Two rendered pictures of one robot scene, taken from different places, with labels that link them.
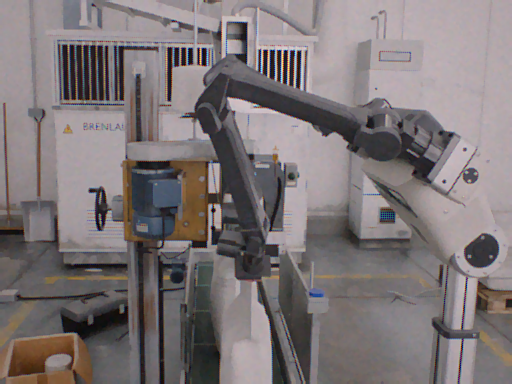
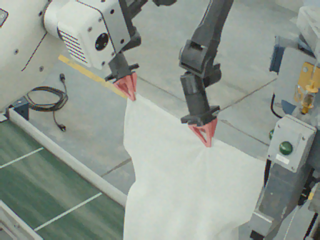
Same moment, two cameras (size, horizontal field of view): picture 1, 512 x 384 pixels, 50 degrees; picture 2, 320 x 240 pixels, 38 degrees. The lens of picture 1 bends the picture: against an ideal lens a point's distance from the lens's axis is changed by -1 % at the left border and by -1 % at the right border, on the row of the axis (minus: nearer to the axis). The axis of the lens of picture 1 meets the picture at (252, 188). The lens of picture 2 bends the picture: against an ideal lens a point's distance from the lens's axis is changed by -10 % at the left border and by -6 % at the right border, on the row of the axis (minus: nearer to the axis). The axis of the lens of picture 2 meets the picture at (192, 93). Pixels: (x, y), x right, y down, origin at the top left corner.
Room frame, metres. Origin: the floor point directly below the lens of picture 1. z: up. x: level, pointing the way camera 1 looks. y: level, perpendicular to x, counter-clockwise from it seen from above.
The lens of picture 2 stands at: (2.46, -0.95, 1.79)
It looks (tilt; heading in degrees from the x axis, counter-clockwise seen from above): 27 degrees down; 126
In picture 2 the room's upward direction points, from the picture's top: 11 degrees clockwise
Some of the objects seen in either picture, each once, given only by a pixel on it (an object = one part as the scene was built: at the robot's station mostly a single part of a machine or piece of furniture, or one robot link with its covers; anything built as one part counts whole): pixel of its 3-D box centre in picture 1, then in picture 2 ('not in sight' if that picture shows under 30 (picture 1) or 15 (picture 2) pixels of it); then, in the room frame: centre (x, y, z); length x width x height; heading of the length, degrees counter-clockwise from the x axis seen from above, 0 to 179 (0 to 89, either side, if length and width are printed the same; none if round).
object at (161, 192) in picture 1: (164, 195); (283, 58); (1.84, 0.30, 1.25); 0.10 x 0.08 x 0.12; 120
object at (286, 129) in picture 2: (290, 174); (291, 143); (2.13, -0.15, 1.29); 0.08 x 0.05 x 0.09; 5
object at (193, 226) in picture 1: (166, 196); not in sight; (2.17, 0.34, 1.18); 0.34 x 0.25 x 0.31; 95
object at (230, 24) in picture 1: (234, 65); not in sight; (4.55, 0.16, 1.82); 0.51 x 0.27 x 0.71; 5
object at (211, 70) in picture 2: (239, 206); (202, 67); (1.74, 0.04, 1.24); 0.11 x 0.09 x 0.12; 95
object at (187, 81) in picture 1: (195, 89); not in sight; (1.95, 0.21, 1.61); 0.17 x 0.17 x 0.17
